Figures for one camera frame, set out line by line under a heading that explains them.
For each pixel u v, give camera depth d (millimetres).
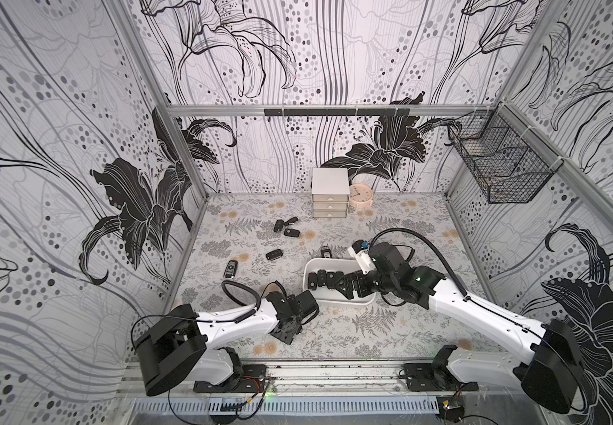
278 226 1069
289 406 692
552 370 376
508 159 877
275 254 981
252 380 728
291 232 1045
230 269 948
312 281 905
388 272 586
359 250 691
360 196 1161
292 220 1108
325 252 988
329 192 1021
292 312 611
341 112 904
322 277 911
